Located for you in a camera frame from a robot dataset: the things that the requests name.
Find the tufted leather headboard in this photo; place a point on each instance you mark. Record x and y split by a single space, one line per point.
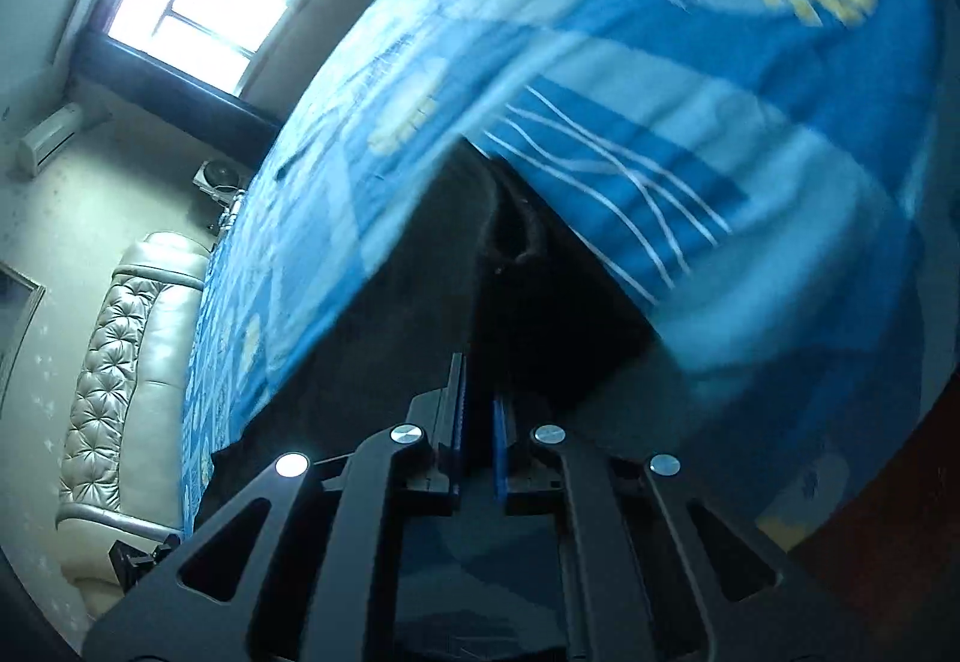
127 392

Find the black pants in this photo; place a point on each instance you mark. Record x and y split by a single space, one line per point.
420 302

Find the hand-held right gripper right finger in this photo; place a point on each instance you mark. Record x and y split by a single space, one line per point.
499 430

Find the blue printed bedsheet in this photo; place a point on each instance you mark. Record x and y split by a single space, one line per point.
675 70

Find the white wall air conditioner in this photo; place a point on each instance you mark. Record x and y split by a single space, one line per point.
49 133

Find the small electric fan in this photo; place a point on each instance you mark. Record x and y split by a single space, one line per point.
220 173

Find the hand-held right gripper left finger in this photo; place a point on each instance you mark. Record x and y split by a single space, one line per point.
460 411

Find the framed wall picture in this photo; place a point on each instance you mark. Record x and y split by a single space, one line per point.
19 325

